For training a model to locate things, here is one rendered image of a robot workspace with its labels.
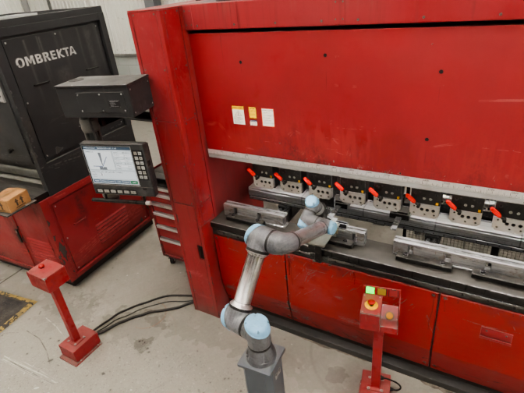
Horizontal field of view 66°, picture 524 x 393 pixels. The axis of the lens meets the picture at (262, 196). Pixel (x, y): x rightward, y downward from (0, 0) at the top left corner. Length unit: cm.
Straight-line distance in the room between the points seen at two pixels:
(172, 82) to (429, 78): 140
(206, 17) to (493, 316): 227
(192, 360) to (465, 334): 183
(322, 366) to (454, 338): 91
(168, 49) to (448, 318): 221
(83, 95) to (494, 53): 212
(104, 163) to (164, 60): 75
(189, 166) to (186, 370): 145
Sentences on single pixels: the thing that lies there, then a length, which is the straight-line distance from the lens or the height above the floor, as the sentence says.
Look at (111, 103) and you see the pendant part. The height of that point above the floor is 184.
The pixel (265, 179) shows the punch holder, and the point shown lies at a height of 124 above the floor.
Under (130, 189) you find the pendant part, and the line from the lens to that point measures 272.
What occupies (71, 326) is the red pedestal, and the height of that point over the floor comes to 28.
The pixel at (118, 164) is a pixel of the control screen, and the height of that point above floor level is 146.
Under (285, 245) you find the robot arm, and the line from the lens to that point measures 191.
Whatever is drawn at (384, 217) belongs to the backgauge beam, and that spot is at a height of 95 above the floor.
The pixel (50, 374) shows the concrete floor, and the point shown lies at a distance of 359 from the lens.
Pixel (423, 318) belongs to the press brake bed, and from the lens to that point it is 268.
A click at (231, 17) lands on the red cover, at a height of 222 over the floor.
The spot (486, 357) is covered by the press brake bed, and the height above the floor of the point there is 40.
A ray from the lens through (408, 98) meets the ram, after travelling 215.
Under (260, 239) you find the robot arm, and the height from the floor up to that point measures 131.
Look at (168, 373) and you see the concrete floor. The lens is 321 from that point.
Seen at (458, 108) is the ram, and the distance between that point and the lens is 213.
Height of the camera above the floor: 241
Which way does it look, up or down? 29 degrees down
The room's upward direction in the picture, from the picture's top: 6 degrees counter-clockwise
